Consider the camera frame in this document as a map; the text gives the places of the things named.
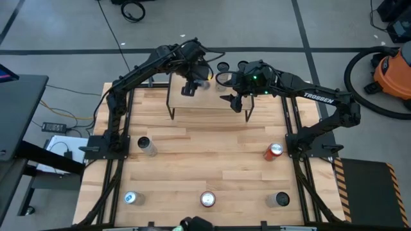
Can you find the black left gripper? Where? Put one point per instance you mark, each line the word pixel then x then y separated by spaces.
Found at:
pixel 192 62

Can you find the white Celsius can orange print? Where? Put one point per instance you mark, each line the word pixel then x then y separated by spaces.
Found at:
pixel 222 66

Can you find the black equipment case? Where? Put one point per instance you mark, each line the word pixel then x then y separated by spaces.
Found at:
pixel 398 19

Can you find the wooden shelf with black frame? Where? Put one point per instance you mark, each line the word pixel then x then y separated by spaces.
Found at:
pixel 208 102

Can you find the orange-red soda can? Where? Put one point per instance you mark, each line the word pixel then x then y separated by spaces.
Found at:
pixel 272 152

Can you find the silver can with black lid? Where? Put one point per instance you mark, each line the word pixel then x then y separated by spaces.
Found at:
pixel 277 199

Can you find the black mat with hazard stripes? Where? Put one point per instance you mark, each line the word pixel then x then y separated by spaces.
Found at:
pixel 366 192

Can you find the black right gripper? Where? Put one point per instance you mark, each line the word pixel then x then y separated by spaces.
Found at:
pixel 253 80

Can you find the black desk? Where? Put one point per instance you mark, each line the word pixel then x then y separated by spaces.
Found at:
pixel 19 112

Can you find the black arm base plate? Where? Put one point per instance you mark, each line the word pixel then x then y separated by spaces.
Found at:
pixel 96 150
pixel 321 146

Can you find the blue Red Bull can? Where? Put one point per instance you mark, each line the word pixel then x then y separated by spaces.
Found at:
pixel 203 84

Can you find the orange shop vacuum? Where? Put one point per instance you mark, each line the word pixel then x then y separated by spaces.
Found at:
pixel 393 77
pixel 347 77

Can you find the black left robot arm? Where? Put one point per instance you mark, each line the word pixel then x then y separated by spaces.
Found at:
pixel 135 73

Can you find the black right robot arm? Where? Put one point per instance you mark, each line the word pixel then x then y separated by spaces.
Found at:
pixel 318 97

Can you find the silver and blue slim can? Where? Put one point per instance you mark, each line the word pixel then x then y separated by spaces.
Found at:
pixel 134 198

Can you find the white Celsius Peach Vibe can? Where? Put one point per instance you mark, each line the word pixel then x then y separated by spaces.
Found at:
pixel 242 64
pixel 148 147

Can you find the black aluminium rig frame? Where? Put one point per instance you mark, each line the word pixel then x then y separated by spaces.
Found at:
pixel 141 85

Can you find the black computer monitor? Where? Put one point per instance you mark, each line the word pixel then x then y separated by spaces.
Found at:
pixel 6 74

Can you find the red cola can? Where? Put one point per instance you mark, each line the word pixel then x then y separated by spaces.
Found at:
pixel 207 199

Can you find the white flat box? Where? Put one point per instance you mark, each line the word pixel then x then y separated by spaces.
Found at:
pixel 57 144

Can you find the black power adapter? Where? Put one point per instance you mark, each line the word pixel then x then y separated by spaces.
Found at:
pixel 54 127

